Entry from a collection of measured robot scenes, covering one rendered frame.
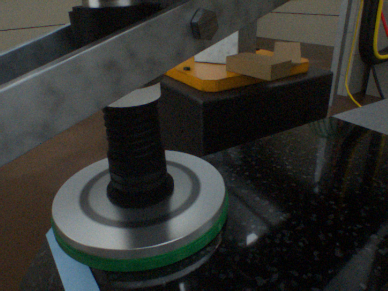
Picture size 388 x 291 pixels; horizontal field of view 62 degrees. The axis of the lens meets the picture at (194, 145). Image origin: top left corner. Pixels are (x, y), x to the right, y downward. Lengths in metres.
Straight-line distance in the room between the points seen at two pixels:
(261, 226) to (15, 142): 0.27
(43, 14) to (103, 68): 6.17
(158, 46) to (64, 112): 0.10
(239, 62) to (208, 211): 0.81
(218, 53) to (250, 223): 0.95
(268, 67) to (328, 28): 5.33
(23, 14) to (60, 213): 6.04
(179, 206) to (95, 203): 0.10
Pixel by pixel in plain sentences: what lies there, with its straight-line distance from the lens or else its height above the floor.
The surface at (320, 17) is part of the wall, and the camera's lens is 6.44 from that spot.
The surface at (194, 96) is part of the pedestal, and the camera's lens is 1.04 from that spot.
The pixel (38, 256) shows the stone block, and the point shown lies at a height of 0.75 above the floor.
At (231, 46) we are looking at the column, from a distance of 1.25.
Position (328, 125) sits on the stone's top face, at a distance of 0.68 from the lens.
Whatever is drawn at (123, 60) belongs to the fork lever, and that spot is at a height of 1.00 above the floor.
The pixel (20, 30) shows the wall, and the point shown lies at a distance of 6.39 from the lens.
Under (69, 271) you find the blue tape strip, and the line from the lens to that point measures 0.41.
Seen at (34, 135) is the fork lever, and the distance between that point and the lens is 0.27.
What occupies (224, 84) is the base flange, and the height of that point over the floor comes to 0.76.
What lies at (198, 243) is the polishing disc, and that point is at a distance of 0.36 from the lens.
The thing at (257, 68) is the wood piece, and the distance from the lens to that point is 1.08.
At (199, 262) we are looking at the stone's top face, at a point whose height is 0.80.
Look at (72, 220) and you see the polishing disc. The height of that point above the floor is 0.83.
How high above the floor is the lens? 1.06
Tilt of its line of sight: 26 degrees down
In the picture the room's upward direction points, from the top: 2 degrees counter-clockwise
